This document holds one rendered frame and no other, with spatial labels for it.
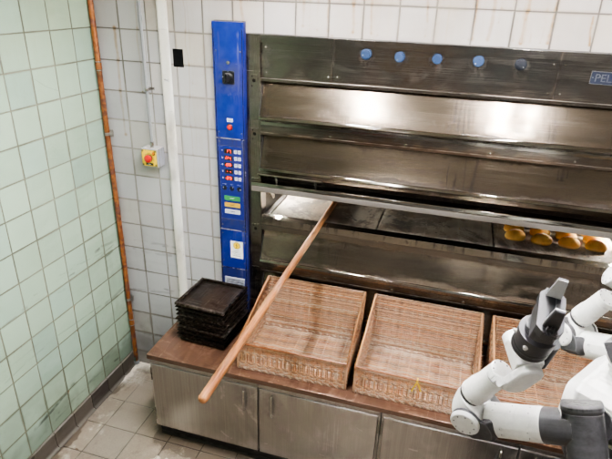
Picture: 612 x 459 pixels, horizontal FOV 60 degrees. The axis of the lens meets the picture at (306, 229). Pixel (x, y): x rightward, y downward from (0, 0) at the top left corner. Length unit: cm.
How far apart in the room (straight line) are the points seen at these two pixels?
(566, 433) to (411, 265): 147
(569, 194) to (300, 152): 124
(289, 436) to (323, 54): 186
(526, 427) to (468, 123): 140
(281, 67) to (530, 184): 126
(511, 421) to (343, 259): 151
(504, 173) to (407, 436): 128
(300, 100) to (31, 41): 121
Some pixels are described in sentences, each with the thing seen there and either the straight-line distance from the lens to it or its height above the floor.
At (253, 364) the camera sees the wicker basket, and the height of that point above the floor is 61.
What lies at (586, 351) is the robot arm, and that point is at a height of 127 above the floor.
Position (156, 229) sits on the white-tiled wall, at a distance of 317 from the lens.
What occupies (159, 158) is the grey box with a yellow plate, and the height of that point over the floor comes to 146.
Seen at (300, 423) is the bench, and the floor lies 36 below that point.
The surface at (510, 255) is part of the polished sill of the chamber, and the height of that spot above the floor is 117.
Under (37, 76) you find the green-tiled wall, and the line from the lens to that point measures 274.
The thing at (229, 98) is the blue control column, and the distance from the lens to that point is 268.
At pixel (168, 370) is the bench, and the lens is 288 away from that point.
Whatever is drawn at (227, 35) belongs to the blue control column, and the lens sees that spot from 264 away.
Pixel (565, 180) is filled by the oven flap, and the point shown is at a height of 156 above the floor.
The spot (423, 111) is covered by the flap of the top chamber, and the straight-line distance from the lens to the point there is 249.
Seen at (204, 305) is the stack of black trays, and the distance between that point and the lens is 279.
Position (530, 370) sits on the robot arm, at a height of 152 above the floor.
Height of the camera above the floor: 230
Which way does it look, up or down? 25 degrees down
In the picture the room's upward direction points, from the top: 2 degrees clockwise
